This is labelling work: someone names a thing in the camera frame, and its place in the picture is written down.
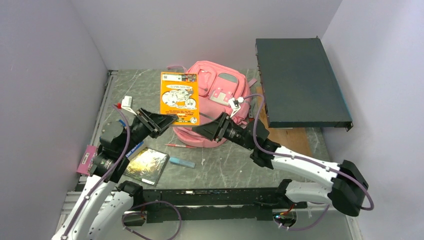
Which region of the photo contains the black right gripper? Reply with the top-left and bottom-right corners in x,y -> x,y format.
192,111 -> 255,151

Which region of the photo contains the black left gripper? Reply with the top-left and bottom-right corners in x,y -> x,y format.
118,106 -> 177,155

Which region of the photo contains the blue treehouse book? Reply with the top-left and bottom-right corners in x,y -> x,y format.
119,119 -> 144,159

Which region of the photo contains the orange book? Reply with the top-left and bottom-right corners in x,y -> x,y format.
160,72 -> 200,127

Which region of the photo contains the pink student backpack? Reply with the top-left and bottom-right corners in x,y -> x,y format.
168,60 -> 256,127

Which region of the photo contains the pink book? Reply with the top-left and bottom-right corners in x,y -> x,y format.
76,145 -> 97,176

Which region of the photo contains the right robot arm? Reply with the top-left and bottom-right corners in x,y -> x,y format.
192,112 -> 370,217

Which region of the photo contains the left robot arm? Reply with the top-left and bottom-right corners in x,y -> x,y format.
52,105 -> 178,240

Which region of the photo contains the red pen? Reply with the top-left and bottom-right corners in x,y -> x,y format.
165,143 -> 196,149

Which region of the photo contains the light blue eraser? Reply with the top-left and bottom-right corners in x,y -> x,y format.
169,157 -> 196,168

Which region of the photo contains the shiny gold foil book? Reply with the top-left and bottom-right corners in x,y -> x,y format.
124,147 -> 170,186

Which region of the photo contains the wooden board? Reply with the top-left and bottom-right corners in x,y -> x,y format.
259,105 -> 313,157

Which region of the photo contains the dark green metal box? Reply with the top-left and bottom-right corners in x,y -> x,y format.
255,37 -> 354,131

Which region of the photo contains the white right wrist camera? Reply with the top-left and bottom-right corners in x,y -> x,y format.
228,96 -> 244,118

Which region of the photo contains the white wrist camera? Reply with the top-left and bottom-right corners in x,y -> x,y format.
228,96 -> 244,118
113,95 -> 137,116

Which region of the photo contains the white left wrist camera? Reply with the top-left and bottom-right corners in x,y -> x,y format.
113,95 -> 137,116

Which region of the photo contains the red handled wrench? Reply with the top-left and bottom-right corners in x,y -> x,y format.
247,100 -> 259,122

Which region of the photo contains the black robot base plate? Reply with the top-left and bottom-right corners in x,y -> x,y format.
119,181 -> 308,223

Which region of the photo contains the aluminium frame rail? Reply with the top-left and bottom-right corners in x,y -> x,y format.
52,188 -> 364,240

